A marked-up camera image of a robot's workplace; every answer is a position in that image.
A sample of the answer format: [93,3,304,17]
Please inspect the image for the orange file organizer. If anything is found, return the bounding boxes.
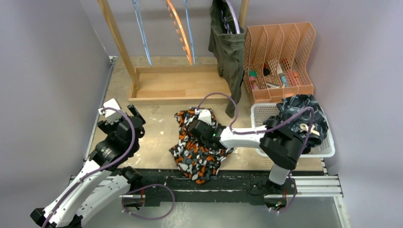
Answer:
[243,22,316,105]

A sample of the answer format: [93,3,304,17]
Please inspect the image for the olive green shorts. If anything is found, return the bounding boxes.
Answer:
[208,0,245,104]

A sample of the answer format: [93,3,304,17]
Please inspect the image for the orange camouflage shorts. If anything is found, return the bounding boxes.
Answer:
[169,107,234,184]

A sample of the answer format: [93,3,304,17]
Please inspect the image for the wooden clothes rack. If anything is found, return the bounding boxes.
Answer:
[98,0,230,105]

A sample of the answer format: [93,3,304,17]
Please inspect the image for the white blue marker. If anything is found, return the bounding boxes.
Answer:
[266,64,288,88]

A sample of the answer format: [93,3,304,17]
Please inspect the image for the black red small item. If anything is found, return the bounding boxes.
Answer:
[262,63,271,76]

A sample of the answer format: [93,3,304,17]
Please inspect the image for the orange hanger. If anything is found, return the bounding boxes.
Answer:
[164,0,194,66]

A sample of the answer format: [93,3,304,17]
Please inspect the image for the lavender wavy hanger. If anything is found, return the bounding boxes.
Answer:
[217,0,241,34]

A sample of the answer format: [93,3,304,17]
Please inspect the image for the orange pink small item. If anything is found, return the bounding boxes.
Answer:
[288,69,299,86]

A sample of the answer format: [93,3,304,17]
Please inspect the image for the green pink small item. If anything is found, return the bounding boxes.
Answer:
[248,70,259,90]

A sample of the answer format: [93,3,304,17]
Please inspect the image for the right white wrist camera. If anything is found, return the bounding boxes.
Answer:
[195,108,212,125]

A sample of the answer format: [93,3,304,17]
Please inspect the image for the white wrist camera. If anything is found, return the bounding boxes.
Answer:
[195,108,212,125]
[98,98,122,124]

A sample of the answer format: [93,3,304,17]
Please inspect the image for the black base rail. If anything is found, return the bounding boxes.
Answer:
[128,169,297,208]

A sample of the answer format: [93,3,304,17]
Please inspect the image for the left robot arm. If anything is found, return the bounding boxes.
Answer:
[30,99,146,228]

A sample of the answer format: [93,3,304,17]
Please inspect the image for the dark shark print shorts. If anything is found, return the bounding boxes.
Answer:
[263,95,329,154]

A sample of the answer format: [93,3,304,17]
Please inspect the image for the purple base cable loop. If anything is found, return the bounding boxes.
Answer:
[121,183,176,220]

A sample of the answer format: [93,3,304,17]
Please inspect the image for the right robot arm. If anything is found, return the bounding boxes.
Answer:
[189,119,305,193]

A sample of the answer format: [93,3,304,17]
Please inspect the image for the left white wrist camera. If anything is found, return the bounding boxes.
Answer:
[98,98,122,124]

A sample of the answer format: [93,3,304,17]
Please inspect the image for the light blue wire hanger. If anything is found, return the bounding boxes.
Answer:
[132,0,152,66]

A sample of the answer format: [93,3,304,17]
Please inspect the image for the white plastic basket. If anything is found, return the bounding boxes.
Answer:
[250,103,336,158]

